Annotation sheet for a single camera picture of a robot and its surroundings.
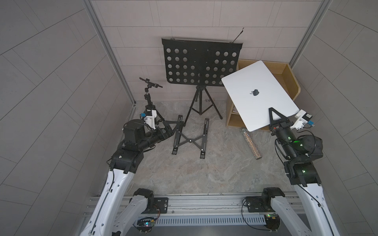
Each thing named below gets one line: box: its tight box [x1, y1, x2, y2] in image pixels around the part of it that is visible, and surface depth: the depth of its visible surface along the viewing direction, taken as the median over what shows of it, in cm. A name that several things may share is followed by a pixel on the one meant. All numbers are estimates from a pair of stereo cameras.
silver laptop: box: [221, 60, 300, 132], surface depth 65 cm
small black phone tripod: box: [138, 77, 166, 123], surface depth 88 cm
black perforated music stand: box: [161, 27, 245, 127], surface depth 77 cm
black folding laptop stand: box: [171, 115, 210, 159], surface depth 93 cm
